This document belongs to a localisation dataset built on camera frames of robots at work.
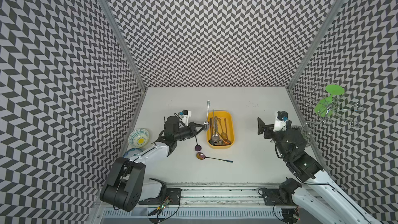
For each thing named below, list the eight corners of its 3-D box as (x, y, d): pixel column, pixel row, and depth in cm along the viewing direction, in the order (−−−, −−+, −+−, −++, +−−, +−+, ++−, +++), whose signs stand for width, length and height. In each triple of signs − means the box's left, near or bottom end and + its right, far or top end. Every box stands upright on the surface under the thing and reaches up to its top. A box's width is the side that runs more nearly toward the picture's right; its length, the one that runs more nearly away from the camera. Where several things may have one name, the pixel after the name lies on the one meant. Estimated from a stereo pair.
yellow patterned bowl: (130, 147, 92) (125, 143, 88) (134, 132, 98) (131, 128, 94) (148, 147, 92) (145, 143, 88) (152, 132, 98) (149, 128, 94)
